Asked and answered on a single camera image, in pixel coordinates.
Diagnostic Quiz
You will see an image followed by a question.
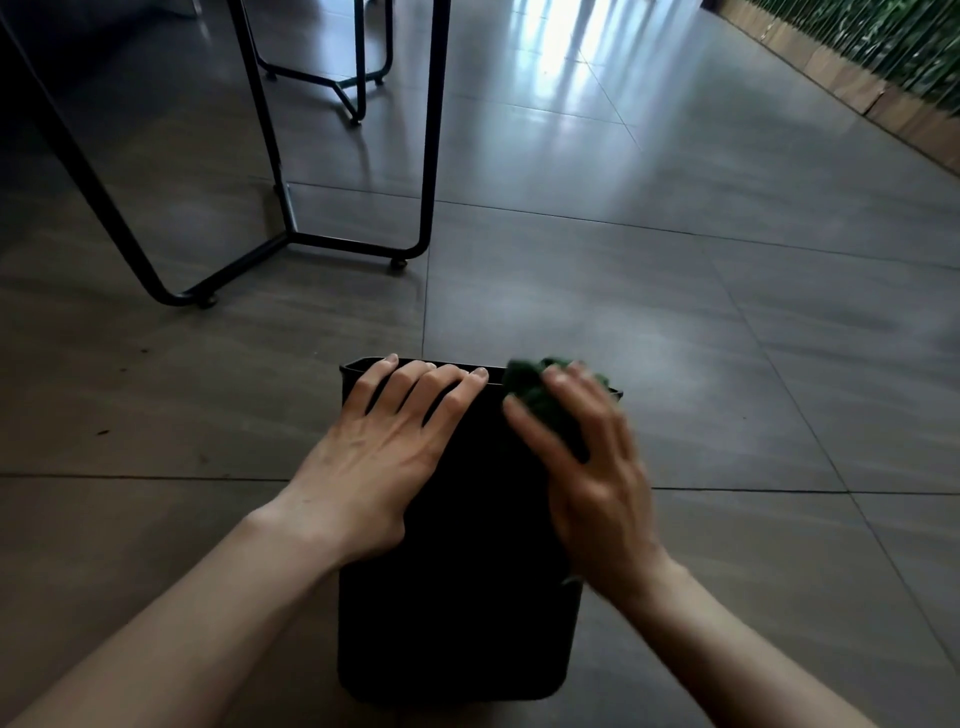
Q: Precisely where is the person's right hand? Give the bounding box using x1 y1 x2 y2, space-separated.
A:
501 361 674 603

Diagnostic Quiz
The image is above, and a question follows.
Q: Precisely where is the person's left hand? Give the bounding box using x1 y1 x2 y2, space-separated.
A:
274 354 490 573

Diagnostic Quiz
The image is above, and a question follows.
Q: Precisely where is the person's right forearm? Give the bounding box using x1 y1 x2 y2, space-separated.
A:
621 556 880 728

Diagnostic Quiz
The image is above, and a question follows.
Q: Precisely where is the black metal table frame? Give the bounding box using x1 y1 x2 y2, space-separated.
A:
0 0 453 311

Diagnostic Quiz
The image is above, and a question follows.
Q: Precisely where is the green plant hedge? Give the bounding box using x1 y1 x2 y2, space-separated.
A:
750 0 960 115

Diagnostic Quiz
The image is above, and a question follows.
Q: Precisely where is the wooden planter box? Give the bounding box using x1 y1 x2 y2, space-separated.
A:
718 0 960 179

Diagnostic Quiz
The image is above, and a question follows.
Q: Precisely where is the black plastic waste bin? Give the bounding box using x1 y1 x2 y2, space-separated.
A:
335 356 626 707

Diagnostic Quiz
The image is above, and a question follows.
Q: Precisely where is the dark green cleaning cloth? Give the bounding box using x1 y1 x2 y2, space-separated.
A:
501 357 612 465

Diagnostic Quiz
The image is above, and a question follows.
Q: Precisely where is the person's left forearm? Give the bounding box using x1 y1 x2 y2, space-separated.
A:
0 501 355 728

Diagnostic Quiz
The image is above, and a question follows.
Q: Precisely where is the black metal chair frame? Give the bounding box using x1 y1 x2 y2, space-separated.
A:
240 0 395 128

